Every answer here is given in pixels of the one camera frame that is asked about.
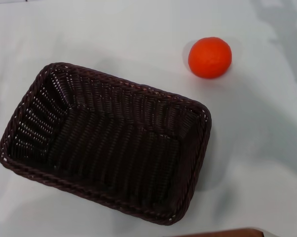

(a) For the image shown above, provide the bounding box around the brown wooden edge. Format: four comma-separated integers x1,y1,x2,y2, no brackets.
176,228,265,237

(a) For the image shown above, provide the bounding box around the dark brown woven basket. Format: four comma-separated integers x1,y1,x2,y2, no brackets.
0,62,212,226

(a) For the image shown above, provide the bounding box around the orange fruit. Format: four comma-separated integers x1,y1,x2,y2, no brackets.
187,37,232,79

